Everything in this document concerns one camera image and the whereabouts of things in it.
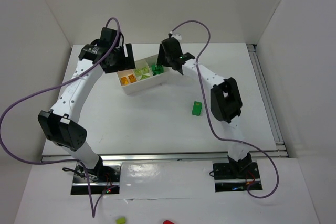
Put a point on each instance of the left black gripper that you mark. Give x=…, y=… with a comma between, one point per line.
x=128, y=57

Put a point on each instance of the lime lego in bin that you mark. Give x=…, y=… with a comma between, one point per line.
x=137, y=72

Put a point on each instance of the red object bottom edge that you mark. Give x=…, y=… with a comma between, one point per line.
x=168, y=222

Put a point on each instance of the aluminium rail right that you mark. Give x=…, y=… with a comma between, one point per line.
x=265, y=95

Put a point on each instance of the small dark green lego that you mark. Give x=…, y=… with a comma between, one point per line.
x=157, y=72

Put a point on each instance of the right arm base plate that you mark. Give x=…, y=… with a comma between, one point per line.
x=226, y=180

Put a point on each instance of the lime lego off table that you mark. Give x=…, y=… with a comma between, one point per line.
x=121, y=220

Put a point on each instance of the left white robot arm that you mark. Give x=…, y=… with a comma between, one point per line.
x=60, y=124

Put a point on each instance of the large dark green lego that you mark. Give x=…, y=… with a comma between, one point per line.
x=197, y=108

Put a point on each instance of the white divided plastic bin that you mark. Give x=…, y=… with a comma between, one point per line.
x=147, y=83

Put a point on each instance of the yellow orange lego brick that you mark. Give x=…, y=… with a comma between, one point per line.
x=132, y=78

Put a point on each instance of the aluminium rail front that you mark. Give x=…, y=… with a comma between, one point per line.
x=173, y=156

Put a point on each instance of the lime green lego brick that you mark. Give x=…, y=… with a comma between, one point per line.
x=143, y=77

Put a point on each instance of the small orange lego brick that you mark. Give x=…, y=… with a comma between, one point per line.
x=124, y=81

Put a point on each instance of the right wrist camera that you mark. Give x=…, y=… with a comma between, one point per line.
x=177, y=36

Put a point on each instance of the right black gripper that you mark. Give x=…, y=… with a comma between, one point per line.
x=163, y=57

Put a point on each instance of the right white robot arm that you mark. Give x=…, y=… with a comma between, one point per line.
x=221, y=99

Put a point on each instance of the aluminium rail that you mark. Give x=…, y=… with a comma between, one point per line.
x=265, y=95
x=173, y=156

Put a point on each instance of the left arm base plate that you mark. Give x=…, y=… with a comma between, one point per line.
x=108, y=182

